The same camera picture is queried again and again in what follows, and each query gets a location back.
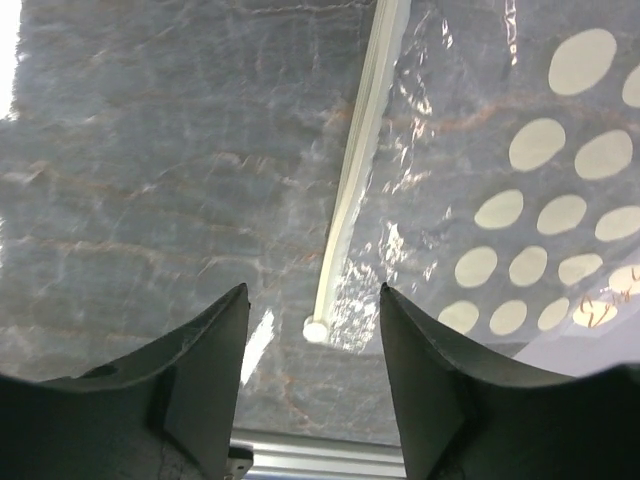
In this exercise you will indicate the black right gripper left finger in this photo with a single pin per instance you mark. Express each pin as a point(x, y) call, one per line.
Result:
point(164, 411)

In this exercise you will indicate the clear dotted zip top bag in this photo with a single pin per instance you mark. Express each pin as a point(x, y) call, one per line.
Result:
point(493, 179)

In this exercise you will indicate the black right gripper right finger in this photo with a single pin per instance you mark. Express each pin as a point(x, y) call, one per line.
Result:
point(464, 411)

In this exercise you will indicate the aluminium frame rail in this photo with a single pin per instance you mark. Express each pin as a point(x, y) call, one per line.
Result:
point(289, 456)

